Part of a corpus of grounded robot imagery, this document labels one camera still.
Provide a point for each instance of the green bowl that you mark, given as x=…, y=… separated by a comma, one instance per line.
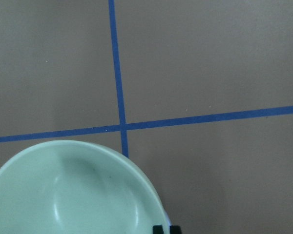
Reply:
x=74, y=187

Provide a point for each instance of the blue bowl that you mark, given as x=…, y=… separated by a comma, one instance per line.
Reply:
x=168, y=219

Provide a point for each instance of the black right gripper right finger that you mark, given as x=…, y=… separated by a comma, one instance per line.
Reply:
x=175, y=229

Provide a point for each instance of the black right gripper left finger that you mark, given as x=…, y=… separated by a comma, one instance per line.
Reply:
x=157, y=229

